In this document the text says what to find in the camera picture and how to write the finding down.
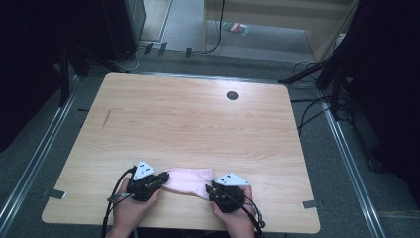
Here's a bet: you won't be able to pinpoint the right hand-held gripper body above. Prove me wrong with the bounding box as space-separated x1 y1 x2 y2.
212 172 251 214

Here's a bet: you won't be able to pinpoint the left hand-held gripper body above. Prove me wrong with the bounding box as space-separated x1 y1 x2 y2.
127 161 163 202

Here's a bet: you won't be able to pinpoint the pink sock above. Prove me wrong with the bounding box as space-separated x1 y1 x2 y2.
162 167 218 201

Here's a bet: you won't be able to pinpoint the person's right hand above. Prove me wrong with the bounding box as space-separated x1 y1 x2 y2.
211 184 256 235

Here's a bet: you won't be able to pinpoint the person's left hand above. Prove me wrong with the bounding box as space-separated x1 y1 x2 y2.
113 178 161 233

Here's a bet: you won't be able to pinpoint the black metal stand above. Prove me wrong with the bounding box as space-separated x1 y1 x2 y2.
58 46 91 107

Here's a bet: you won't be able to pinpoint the black tripod stand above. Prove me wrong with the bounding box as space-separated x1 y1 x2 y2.
277 49 351 122

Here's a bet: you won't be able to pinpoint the black cabinet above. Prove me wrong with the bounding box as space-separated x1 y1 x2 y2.
98 0 147 62

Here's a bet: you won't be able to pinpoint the colourful packet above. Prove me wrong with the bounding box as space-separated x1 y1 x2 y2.
221 21 249 36

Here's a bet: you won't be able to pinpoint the dark curtain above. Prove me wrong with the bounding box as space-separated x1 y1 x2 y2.
0 0 112 154
340 0 420 202

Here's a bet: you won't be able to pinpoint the light wooden partition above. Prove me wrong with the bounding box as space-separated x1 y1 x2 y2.
201 0 361 63

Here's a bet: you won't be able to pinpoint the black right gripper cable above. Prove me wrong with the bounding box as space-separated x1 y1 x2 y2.
231 193 267 238

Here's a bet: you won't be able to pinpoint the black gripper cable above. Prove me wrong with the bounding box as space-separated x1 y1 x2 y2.
100 166 137 238
231 193 267 238

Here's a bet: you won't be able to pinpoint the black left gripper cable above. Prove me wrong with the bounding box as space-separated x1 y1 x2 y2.
100 166 137 238

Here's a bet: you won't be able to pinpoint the metal floor rail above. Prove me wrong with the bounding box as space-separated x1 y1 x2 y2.
0 74 82 229
320 100 387 238

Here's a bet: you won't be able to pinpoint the black floor cables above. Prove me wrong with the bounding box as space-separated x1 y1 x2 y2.
290 61 335 133

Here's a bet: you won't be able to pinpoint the white floor cable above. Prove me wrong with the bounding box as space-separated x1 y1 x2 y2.
113 49 143 73

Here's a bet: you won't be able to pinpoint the black hanging cable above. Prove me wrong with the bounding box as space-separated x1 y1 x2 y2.
201 0 226 55

